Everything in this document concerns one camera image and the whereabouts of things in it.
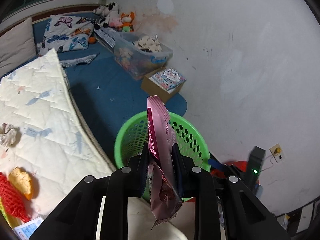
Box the orange fox plush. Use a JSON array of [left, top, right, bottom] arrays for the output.
[[117, 12, 135, 32]]

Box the blue bed mattress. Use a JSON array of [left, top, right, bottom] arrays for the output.
[[32, 12, 188, 170]]

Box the clear plastic storage box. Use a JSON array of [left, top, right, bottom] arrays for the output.
[[114, 32, 173, 80]]

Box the black white cow plush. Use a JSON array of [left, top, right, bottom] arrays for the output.
[[93, 2, 120, 29]]

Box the orange peel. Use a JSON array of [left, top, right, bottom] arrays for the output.
[[9, 167, 34, 200]]

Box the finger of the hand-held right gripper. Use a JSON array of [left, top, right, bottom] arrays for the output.
[[208, 159, 227, 173]]

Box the colourful cartoon book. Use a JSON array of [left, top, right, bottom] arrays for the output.
[[149, 68, 187, 92]]

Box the white tissue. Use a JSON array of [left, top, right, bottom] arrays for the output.
[[0, 123, 20, 146]]

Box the patterned beige cloth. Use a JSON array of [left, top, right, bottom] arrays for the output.
[[132, 34, 164, 53]]

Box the green plastic basket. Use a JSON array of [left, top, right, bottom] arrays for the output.
[[114, 110, 210, 203]]

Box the brown cardboard box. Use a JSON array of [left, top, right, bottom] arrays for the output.
[[141, 67, 187, 103]]

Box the grey patterned folded mat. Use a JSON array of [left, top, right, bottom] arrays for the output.
[[94, 27, 120, 48]]

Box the white blue cardboard box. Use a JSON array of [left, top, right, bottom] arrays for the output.
[[14, 216, 44, 239]]

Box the pink snack packet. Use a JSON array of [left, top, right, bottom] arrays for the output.
[[147, 95, 184, 231]]

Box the pink plush toy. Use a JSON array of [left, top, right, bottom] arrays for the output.
[[109, 17, 123, 28]]

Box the butterfly print pillow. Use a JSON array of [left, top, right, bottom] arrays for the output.
[[39, 15, 97, 57]]

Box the grey pillow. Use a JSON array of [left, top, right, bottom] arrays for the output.
[[0, 17, 35, 78]]

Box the wall socket yellow plug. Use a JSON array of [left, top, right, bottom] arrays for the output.
[[269, 144, 284, 163]]

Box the red foam net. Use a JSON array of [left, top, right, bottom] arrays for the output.
[[0, 172, 30, 223]]

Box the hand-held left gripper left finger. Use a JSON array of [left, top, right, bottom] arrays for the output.
[[29, 142, 150, 240]]

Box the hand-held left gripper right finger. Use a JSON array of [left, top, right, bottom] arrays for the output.
[[171, 143, 292, 240]]

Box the grey patterned cloth strip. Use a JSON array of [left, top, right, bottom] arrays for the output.
[[60, 53, 100, 68]]

